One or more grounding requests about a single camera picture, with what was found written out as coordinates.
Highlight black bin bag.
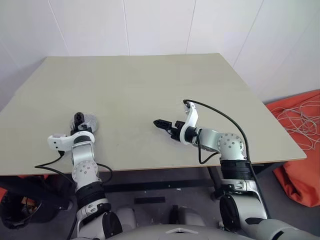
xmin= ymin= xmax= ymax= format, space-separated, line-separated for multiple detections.
xmin=0 ymin=174 xmax=71 ymax=230

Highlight silver robot torso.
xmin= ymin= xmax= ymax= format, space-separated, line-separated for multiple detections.
xmin=117 ymin=219 xmax=320 ymax=240

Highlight black rounded post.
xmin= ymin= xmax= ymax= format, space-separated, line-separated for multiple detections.
xmin=169 ymin=204 xmax=180 ymax=225

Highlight tangled white cord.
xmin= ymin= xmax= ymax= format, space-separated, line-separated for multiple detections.
xmin=271 ymin=96 xmax=320 ymax=151

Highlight silver motor stator copper coils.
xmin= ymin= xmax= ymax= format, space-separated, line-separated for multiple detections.
xmin=69 ymin=113 xmax=100 ymax=136

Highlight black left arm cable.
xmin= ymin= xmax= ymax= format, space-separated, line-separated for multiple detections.
xmin=34 ymin=149 xmax=113 ymax=187

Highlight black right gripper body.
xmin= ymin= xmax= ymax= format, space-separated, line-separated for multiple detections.
xmin=167 ymin=120 xmax=187 ymax=141

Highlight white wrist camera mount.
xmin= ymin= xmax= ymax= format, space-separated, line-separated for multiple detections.
xmin=180 ymin=100 xmax=200 ymax=145
xmin=47 ymin=131 xmax=94 ymax=153

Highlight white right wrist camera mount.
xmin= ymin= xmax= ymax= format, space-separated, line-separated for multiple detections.
xmin=180 ymin=100 xmax=200 ymax=145

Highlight grey rounded shell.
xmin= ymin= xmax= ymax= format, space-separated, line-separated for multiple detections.
xmin=115 ymin=205 xmax=138 ymax=229
xmin=178 ymin=205 xmax=208 ymax=227

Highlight black metal table frame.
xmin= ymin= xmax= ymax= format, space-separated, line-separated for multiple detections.
xmin=103 ymin=162 xmax=286 ymax=201

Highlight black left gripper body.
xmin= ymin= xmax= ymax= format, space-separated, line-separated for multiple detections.
xmin=70 ymin=124 xmax=93 ymax=136

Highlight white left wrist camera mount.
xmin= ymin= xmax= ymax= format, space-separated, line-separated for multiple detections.
xmin=47 ymin=131 xmax=94 ymax=153

